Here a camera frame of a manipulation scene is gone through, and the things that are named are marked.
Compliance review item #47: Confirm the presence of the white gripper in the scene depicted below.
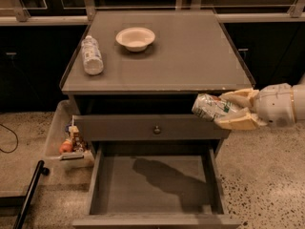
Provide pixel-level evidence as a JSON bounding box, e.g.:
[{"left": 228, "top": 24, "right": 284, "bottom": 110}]
[{"left": 214, "top": 83, "right": 295, "bottom": 131}]

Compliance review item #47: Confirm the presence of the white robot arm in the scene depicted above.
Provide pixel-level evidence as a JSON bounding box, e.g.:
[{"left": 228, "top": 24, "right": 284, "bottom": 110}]
[{"left": 215, "top": 77, "right": 305, "bottom": 130}]

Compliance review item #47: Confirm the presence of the round brass drawer knob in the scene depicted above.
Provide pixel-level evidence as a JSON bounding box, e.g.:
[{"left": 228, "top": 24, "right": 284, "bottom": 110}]
[{"left": 153, "top": 126, "right": 161, "bottom": 135}]

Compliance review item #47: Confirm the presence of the open grey middle drawer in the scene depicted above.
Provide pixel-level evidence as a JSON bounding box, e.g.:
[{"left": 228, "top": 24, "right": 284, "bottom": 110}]
[{"left": 72, "top": 144, "right": 240, "bottom": 229}]

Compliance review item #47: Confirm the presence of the grey drawer cabinet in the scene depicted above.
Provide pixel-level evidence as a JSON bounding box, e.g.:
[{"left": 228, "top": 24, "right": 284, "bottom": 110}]
[{"left": 59, "top": 10, "right": 256, "bottom": 229}]

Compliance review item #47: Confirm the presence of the grey top drawer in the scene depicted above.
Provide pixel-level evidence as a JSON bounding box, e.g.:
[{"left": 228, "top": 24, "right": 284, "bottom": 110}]
[{"left": 73, "top": 114, "right": 230, "bottom": 141}]

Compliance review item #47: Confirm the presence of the metal window railing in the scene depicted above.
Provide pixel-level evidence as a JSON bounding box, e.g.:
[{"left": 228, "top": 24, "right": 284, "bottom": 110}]
[{"left": 0, "top": 0, "right": 305, "bottom": 23}]

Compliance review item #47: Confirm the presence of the white paper bowl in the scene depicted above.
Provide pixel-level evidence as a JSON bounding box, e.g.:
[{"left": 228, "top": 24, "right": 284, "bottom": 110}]
[{"left": 115, "top": 28, "right": 155, "bottom": 52}]

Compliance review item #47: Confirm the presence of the clear plastic water bottle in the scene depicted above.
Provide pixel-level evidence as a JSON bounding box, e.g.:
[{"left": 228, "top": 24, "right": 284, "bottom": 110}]
[{"left": 81, "top": 35, "right": 104, "bottom": 75}]

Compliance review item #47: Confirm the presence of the brown snack package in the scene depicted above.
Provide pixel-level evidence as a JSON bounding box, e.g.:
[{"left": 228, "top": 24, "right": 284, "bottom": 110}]
[{"left": 69, "top": 126, "right": 87, "bottom": 152}]

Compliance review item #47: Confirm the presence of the orange toy fruit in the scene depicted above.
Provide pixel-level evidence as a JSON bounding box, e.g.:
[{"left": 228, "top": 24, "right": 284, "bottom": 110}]
[{"left": 59, "top": 140, "right": 72, "bottom": 154}]

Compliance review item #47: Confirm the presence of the clear plastic storage bin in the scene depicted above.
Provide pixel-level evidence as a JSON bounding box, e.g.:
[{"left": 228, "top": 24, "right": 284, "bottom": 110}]
[{"left": 43, "top": 100, "right": 94, "bottom": 170}]

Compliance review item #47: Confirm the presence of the black metal stand leg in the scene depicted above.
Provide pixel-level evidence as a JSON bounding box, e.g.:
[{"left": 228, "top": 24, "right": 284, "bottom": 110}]
[{"left": 0, "top": 160, "right": 50, "bottom": 229}]

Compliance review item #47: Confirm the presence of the black floor cable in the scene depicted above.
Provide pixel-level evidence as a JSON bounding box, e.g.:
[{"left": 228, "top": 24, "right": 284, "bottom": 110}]
[{"left": 0, "top": 123, "right": 20, "bottom": 155}]

